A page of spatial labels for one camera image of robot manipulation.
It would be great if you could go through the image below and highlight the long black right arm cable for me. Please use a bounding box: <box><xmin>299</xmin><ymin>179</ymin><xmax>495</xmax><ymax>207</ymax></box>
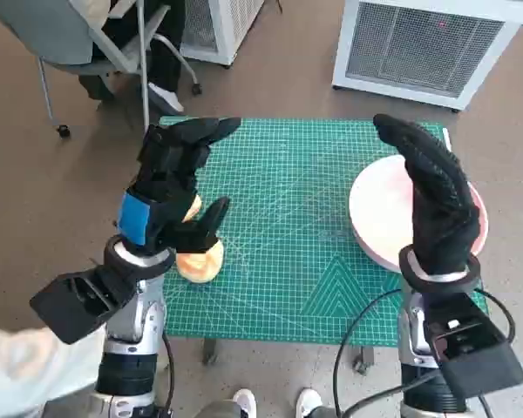
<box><xmin>333</xmin><ymin>287</ymin><xmax>424</xmax><ymax>418</ymax></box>

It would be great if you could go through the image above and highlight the large white mesh cabinet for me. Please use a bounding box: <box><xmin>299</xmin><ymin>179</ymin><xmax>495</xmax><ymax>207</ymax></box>
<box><xmin>330</xmin><ymin>0</ymin><xmax>523</xmax><ymax>112</ymax></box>

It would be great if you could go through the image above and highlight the long orange toy bread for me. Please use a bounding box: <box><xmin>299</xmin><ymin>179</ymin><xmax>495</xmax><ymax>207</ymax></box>
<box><xmin>182</xmin><ymin>193</ymin><xmax>201</xmax><ymax>223</ymax></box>

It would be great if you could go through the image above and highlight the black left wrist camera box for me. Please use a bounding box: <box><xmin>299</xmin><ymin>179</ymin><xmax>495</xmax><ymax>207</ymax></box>
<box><xmin>29</xmin><ymin>260</ymin><xmax>136</xmax><ymax>345</ymax></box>

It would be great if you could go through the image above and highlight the black table leg caster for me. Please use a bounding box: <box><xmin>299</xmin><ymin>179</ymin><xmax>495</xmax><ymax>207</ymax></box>
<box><xmin>352</xmin><ymin>346</ymin><xmax>376</xmax><ymax>374</ymax></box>
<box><xmin>202</xmin><ymin>337</ymin><xmax>221</xmax><ymax>366</ymax></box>

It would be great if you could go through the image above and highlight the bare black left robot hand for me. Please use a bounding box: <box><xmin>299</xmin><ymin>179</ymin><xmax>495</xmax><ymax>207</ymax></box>
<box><xmin>115</xmin><ymin>116</ymin><xmax>243</xmax><ymax>258</ymax></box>

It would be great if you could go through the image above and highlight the pink bowl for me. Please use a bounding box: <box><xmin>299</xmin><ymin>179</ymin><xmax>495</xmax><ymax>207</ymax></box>
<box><xmin>348</xmin><ymin>154</ymin><xmax>490</xmax><ymax>274</ymax></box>

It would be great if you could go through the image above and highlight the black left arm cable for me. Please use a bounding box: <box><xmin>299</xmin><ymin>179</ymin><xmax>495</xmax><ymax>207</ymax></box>
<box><xmin>159</xmin><ymin>334</ymin><xmax>178</xmax><ymax>418</ymax></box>

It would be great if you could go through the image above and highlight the pale blurred cloth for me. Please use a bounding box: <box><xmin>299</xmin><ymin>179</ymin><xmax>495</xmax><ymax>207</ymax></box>
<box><xmin>0</xmin><ymin>321</ymin><xmax>108</xmax><ymax>418</ymax></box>

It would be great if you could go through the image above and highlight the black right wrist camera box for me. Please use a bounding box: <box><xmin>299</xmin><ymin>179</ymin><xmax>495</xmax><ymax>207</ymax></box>
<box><xmin>422</xmin><ymin>291</ymin><xmax>523</xmax><ymax>400</ymax></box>

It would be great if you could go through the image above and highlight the round toy bread bun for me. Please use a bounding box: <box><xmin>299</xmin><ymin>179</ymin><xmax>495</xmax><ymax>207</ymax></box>
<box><xmin>175</xmin><ymin>237</ymin><xmax>227</xmax><ymax>284</ymax></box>

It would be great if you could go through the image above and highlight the person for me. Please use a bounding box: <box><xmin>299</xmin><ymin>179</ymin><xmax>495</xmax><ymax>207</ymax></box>
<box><xmin>195</xmin><ymin>387</ymin><xmax>336</xmax><ymax>418</ymax></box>
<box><xmin>76</xmin><ymin>0</ymin><xmax>188</xmax><ymax>114</ymax></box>

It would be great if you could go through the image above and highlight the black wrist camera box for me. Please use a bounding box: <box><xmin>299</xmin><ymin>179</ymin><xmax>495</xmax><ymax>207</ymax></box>
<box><xmin>29</xmin><ymin>260</ymin><xmax>136</xmax><ymax>345</ymax></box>
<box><xmin>422</xmin><ymin>291</ymin><xmax>523</xmax><ymax>400</ymax></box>

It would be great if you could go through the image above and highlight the short black right wrist cable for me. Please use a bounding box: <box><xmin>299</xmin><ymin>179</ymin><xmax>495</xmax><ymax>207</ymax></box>
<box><xmin>477</xmin><ymin>287</ymin><xmax>518</xmax><ymax>343</ymax></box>

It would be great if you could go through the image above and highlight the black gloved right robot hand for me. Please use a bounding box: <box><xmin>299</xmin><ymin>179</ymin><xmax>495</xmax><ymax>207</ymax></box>
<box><xmin>373</xmin><ymin>113</ymin><xmax>482</xmax><ymax>276</ymax></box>

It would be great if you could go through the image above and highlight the green cutting mat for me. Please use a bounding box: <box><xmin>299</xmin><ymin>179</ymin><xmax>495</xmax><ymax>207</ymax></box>
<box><xmin>150</xmin><ymin>115</ymin><xmax>492</xmax><ymax>347</ymax></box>

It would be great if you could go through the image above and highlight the grey office chair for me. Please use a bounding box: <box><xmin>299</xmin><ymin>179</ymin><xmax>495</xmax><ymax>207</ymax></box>
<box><xmin>0</xmin><ymin>0</ymin><xmax>204</xmax><ymax>138</ymax></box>

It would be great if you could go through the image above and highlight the small white mesh cabinet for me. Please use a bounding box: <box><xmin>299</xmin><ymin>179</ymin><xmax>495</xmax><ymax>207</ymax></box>
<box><xmin>178</xmin><ymin>0</ymin><xmax>267</xmax><ymax>67</ymax></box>

